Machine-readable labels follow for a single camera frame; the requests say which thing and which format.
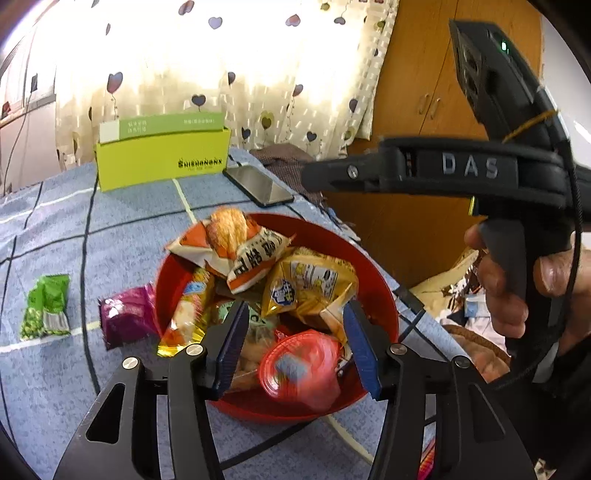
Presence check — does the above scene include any wooden cabinet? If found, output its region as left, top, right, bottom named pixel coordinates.
left=323, top=0, right=546, bottom=287

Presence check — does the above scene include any yellow snack packet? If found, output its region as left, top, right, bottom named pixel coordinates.
left=261, top=247, right=360, bottom=333

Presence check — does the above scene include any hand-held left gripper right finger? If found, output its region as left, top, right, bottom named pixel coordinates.
left=342, top=299, right=539, bottom=480

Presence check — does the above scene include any heart print curtain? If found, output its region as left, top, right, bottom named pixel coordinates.
left=55, top=0, right=400, bottom=162

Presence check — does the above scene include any green pea packet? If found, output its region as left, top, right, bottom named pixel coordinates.
left=19, top=274, right=72, bottom=342

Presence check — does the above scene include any blue checked blanket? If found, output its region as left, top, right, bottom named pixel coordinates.
left=0, top=148, right=439, bottom=480

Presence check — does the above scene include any pile of clothes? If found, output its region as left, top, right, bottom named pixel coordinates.
left=406, top=249, right=513, bottom=384

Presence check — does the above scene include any purple snack packet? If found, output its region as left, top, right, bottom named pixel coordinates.
left=98, top=284, right=162, bottom=352

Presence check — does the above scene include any person's right hand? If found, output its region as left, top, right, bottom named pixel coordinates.
left=463, top=224, right=591, bottom=341

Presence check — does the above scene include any gold snack bar packet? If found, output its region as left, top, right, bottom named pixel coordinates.
left=157, top=265, right=218, bottom=358

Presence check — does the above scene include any black smartphone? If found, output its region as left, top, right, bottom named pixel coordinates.
left=222, top=165, right=295, bottom=208

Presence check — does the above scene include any red lidded jelly cup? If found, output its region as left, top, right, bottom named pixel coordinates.
left=259, top=330, right=345, bottom=411

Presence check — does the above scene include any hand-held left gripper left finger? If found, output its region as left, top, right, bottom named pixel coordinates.
left=53, top=300, right=250, bottom=480

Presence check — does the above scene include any red plastic bowl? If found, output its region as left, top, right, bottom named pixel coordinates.
left=154, top=212, right=400, bottom=423

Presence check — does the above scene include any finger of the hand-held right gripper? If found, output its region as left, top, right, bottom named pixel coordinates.
left=302, top=150, right=384, bottom=192

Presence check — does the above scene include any orange white snack bag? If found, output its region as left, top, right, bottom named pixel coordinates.
left=165, top=207, right=296, bottom=296

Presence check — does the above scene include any lime green cardboard box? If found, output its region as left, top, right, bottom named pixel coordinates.
left=95, top=112, right=232, bottom=193

